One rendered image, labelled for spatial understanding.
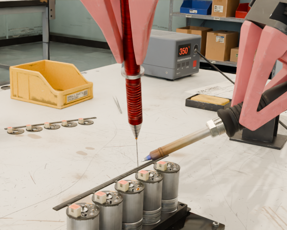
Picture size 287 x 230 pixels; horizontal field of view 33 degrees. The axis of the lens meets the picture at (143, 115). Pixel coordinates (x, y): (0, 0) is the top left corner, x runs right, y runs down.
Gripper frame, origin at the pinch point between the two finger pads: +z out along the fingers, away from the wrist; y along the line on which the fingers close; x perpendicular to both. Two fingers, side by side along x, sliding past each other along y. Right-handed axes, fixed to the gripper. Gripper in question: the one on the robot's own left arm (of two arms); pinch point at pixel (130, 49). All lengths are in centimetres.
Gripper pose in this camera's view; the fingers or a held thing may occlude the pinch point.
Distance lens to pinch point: 31.8
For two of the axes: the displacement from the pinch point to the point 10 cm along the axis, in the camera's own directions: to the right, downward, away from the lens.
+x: -2.1, 5.8, -7.9
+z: 0.3, 8.1, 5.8
